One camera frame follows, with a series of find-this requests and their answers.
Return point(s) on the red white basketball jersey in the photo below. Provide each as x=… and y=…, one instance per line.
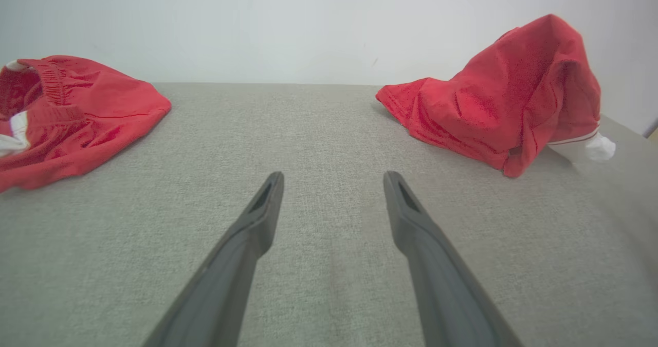
x=514, y=95

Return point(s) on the red white shorts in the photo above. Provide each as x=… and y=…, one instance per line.
x=103, y=105

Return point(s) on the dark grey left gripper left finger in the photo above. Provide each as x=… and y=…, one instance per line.
x=221, y=285

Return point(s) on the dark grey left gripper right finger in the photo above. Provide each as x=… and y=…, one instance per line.
x=447, y=295

